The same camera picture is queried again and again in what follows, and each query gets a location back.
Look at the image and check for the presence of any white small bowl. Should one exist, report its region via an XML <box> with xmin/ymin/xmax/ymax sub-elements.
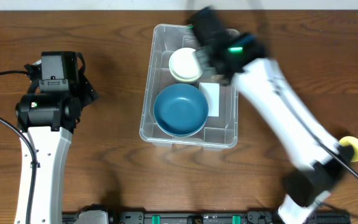
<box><xmin>168</xmin><ymin>48</ymin><xmax>202</xmax><ymax>78</ymax></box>

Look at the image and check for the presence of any yellow small bowl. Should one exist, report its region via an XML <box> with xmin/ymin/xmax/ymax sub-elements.
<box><xmin>172</xmin><ymin>73</ymin><xmax>200</xmax><ymax>84</ymax></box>

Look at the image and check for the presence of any dark blue bowl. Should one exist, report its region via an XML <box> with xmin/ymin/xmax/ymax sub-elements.
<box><xmin>153</xmin><ymin>83</ymin><xmax>209</xmax><ymax>137</ymax></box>

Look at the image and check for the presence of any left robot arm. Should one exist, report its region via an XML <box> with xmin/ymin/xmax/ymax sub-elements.
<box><xmin>14</xmin><ymin>51</ymin><xmax>99</xmax><ymax>223</ymax></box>

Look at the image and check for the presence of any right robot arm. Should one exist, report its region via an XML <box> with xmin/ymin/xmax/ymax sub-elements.
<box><xmin>187</xmin><ymin>7</ymin><xmax>354</xmax><ymax>223</ymax></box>

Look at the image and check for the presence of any white label in bin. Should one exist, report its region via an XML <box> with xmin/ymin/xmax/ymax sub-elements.
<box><xmin>199</xmin><ymin>82</ymin><xmax>220</xmax><ymax>117</ymax></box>

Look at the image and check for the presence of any clear plastic storage bin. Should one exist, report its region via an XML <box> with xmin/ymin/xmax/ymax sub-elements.
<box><xmin>139</xmin><ymin>24</ymin><xmax>238</xmax><ymax>150</ymax></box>

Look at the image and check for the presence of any yellow cup near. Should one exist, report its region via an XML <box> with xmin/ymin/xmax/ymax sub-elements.
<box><xmin>339</xmin><ymin>136</ymin><xmax>358</xmax><ymax>162</ymax></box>

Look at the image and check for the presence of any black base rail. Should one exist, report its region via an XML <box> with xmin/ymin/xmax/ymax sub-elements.
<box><xmin>62</xmin><ymin>205</ymin><xmax>352</xmax><ymax>224</ymax></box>

